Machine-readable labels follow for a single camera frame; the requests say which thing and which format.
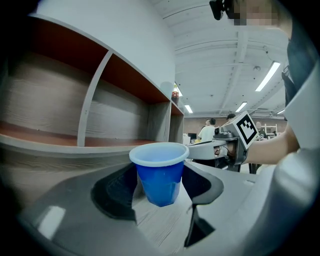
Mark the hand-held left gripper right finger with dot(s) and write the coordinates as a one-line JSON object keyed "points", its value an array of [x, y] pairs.
{"points": [[225, 217]]}

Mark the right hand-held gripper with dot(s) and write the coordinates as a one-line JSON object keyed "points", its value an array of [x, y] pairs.
{"points": [[246, 130]]}

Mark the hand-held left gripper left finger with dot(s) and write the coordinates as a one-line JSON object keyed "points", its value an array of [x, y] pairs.
{"points": [[75, 212]]}

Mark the blue plastic cup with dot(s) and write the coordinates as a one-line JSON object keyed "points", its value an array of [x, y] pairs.
{"points": [[161, 182]]}

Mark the grey wooden shelf unit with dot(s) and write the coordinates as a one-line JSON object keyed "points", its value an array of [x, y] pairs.
{"points": [[50, 100]]}

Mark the person's right forearm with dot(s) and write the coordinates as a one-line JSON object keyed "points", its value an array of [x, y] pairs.
{"points": [[270, 150]]}

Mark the person's right hand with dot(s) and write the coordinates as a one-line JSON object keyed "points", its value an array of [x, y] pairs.
{"points": [[228, 150]]}

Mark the ceiling tube light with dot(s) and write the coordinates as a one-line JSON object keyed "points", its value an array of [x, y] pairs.
{"points": [[241, 107], [268, 76], [188, 109]]}

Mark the cola bottle with red label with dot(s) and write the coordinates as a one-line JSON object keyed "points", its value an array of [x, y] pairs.
{"points": [[175, 96]]}

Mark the pale blue tumbler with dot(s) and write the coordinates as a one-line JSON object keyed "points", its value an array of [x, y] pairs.
{"points": [[167, 89]]}

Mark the person's black shirt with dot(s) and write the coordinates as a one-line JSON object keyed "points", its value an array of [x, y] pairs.
{"points": [[300, 62]]}

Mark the right hand-held gripper camera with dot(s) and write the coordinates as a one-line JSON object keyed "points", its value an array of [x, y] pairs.
{"points": [[222, 133]]}

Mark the black head-mounted camera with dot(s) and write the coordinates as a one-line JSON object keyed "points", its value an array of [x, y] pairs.
{"points": [[218, 8]]}

